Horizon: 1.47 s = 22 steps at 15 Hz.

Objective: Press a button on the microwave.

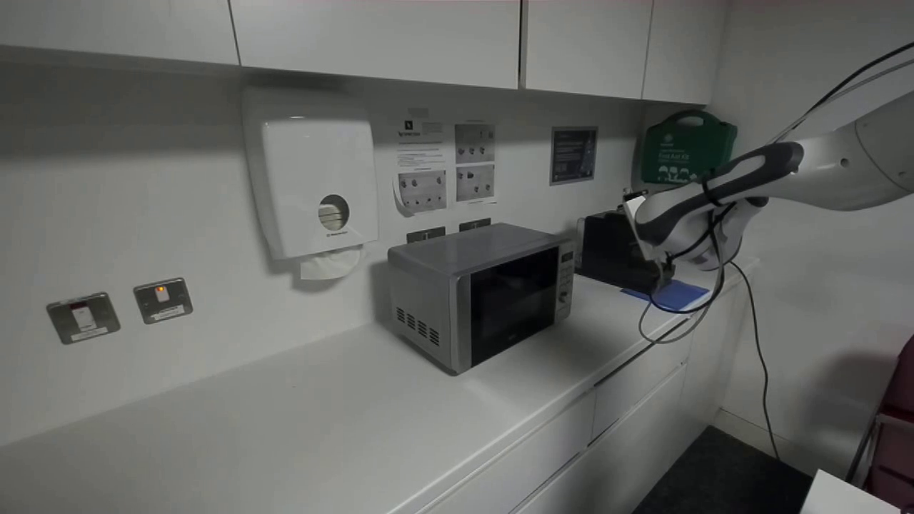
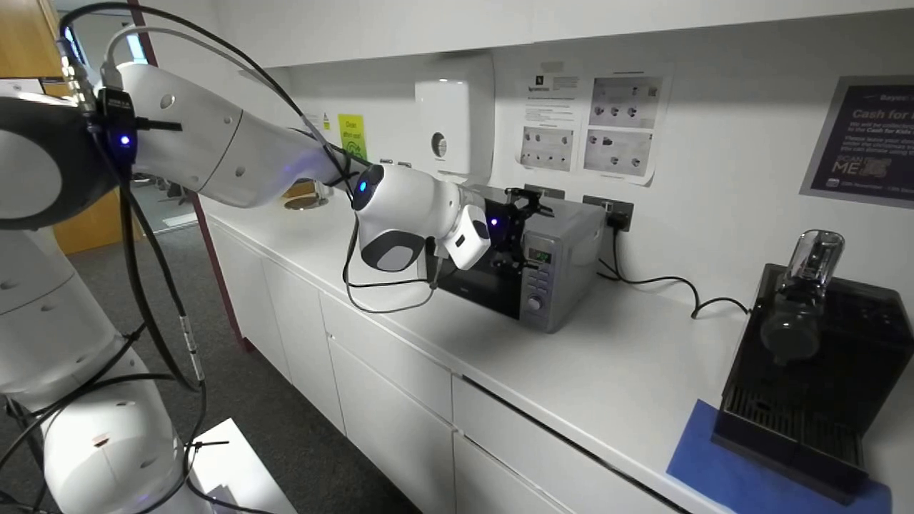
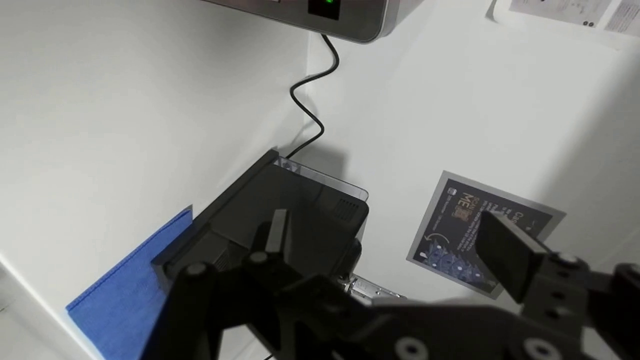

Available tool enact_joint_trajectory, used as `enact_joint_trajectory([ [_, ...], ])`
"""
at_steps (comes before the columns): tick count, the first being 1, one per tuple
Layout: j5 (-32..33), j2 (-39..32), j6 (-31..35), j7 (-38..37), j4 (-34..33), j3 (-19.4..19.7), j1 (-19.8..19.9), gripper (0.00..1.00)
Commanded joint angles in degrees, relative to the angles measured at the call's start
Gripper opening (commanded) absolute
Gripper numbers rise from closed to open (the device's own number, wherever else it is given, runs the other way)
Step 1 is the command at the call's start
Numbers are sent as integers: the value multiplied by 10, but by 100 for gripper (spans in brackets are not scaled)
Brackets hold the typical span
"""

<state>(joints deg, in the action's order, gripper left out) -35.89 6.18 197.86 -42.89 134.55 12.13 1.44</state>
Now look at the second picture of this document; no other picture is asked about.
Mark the transparent water tank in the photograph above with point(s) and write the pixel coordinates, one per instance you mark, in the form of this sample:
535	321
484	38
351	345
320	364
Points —
799	304

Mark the dark red door frame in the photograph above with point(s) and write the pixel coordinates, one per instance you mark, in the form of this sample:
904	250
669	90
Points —
220	274

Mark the dark framed wall sign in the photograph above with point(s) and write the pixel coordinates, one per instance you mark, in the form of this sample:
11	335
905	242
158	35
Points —
871	144

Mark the black coffee machine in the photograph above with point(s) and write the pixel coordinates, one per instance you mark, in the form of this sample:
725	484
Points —
828	409

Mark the yellow wall sticker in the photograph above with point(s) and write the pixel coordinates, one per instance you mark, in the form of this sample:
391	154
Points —
351	131

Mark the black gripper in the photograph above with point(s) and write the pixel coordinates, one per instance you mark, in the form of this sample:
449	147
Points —
515	237

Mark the silver microwave oven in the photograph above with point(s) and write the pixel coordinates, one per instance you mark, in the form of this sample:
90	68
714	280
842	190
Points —
571	258

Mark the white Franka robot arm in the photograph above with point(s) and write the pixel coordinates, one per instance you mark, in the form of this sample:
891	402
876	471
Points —
210	144

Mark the white wall cabinet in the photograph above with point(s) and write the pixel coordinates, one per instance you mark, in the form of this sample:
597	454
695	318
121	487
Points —
571	24

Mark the white paper towel dispenser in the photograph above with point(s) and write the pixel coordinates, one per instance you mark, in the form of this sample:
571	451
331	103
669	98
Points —
458	103

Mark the silver wall socket with plug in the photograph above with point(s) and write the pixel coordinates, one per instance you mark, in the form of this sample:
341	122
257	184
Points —
592	202

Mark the blue mat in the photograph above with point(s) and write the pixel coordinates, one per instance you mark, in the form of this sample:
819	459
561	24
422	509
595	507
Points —
724	475

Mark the white base cabinet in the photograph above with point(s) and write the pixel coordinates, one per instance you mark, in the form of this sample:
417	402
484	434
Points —
381	381

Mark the paper notice with logo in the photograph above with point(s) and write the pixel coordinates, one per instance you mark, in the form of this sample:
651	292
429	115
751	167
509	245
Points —
545	144

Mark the paper notice with two photos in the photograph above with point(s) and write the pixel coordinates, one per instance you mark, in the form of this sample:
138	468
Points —
621	122

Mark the wooden door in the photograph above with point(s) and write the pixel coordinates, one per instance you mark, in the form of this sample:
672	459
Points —
22	38

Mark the white robot base platform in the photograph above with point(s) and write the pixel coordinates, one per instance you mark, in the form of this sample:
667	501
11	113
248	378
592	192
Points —
242	465

